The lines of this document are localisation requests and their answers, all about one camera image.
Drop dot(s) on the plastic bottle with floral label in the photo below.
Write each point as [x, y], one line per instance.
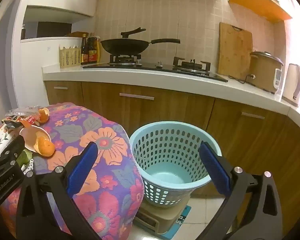
[1, 137]

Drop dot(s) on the black gas stove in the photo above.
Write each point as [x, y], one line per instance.
[152, 67]

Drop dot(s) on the white electric kettle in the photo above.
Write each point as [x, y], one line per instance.
[292, 85]

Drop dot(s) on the orange snack wrapper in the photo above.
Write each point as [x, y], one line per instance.
[20, 118]

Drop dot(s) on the wide dark sauce bottle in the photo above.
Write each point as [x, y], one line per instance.
[92, 51]

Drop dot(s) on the blue floor mat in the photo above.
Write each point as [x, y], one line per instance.
[183, 216]

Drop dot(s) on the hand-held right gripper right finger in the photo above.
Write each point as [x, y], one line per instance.
[215, 172]

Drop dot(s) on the floral blanket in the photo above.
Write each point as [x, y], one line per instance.
[110, 140]

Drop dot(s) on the beige utensil basket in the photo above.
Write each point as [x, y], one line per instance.
[70, 57]

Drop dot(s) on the light blue plastic basket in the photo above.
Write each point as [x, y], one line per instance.
[165, 176]

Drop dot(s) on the beige digital scale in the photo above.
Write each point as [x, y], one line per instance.
[162, 217]

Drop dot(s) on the wooden kitchen cabinet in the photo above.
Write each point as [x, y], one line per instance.
[180, 110]

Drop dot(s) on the black wok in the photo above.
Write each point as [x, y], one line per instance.
[122, 46]

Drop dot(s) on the yellow oil bottle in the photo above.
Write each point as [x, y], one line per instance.
[98, 50]

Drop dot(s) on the orange wall cabinet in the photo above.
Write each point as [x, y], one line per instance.
[260, 2]

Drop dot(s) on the wooden cutting board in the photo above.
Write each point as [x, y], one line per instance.
[235, 52]

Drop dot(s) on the black spatula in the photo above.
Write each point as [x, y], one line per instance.
[133, 32]

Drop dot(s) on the large orange peel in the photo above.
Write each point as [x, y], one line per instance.
[41, 145]

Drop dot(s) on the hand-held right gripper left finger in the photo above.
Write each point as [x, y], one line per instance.
[82, 171]

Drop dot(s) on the slim dark sauce bottle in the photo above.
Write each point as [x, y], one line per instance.
[84, 52]

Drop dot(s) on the beige rice cooker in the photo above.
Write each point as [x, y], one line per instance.
[262, 72]

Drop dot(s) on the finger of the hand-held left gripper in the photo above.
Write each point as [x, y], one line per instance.
[11, 150]

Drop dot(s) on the small orange peel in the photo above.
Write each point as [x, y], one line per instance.
[44, 115]

